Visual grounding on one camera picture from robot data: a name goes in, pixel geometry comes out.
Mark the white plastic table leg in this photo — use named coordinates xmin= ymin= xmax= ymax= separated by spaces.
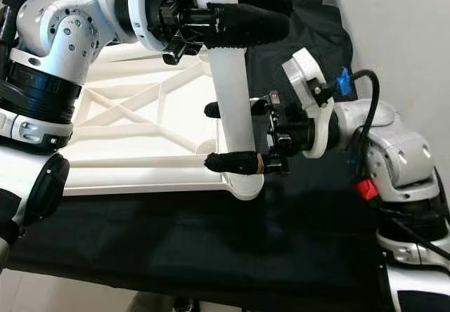
xmin=193 ymin=0 xmax=257 ymax=176

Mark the white plastic table top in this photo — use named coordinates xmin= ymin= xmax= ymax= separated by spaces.
xmin=63 ymin=41 xmax=264 ymax=202

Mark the black table cloth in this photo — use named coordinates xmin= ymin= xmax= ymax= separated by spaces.
xmin=0 ymin=0 xmax=394 ymax=306

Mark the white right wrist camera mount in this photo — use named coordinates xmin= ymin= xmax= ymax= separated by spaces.
xmin=281 ymin=47 xmax=342 ymax=160

